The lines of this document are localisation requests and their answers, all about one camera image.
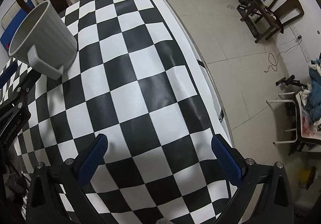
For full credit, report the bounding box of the blue clothes pile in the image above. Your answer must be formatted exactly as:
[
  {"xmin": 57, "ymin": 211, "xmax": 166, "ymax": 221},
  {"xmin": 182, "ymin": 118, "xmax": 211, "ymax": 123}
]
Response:
[{"xmin": 301, "ymin": 58, "xmax": 320, "ymax": 127}]

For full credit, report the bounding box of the dark wooden chair by doorway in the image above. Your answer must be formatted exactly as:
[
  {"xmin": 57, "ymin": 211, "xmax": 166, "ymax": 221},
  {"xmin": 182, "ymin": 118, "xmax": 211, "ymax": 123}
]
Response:
[{"xmin": 241, "ymin": 0, "xmax": 305, "ymax": 44}]

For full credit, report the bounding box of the white cushion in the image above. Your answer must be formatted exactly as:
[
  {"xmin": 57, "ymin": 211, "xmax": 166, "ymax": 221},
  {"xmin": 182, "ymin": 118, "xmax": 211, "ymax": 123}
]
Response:
[{"xmin": 1, "ymin": 1, "xmax": 21, "ymax": 30}]

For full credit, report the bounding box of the black white checkered tablecloth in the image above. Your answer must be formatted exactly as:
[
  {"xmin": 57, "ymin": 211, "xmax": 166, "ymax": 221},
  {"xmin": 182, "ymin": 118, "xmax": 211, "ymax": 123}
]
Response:
[{"xmin": 14, "ymin": 0, "xmax": 235, "ymax": 223}]

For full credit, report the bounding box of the blue folded mat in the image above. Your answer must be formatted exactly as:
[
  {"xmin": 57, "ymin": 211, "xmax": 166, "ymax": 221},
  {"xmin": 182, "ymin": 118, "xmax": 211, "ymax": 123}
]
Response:
[{"xmin": 1, "ymin": 9, "xmax": 28, "ymax": 52}]

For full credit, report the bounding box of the grey ribbed mug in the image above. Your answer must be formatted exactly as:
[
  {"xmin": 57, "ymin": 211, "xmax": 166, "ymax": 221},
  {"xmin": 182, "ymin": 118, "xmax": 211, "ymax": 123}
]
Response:
[{"xmin": 8, "ymin": 0, "xmax": 78, "ymax": 80}]

